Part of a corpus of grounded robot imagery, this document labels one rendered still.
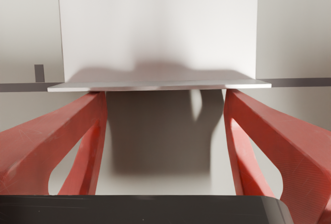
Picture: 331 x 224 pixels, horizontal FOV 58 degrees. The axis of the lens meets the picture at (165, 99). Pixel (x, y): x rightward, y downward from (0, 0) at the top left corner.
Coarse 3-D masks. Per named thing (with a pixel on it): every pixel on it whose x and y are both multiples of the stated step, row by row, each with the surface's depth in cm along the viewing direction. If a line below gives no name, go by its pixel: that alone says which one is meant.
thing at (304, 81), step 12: (0, 84) 13; (12, 84) 13; (24, 84) 13; (36, 84) 13; (48, 84) 13; (276, 84) 14; (288, 84) 14; (300, 84) 14; (312, 84) 14; (324, 84) 14
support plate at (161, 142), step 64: (0, 0) 13; (320, 0) 13; (0, 64) 13; (256, 64) 13; (320, 64) 13; (0, 128) 14; (128, 128) 14; (192, 128) 14; (128, 192) 14; (192, 192) 14
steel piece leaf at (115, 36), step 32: (64, 0) 13; (96, 0) 13; (128, 0) 13; (160, 0) 13; (192, 0) 13; (224, 0) 13; (256, 0) 13; (64, 32) 13; (96, 32) 13; (128, 32) 13; (160, 32) 13; (192, 32) 13; (224, 32) 13; (256, 32) 13; (64, 64) 13; (96, 64) 13; (128, 64) 13; (160, 64) 13; (192, 64) 13; (224, 64) 13
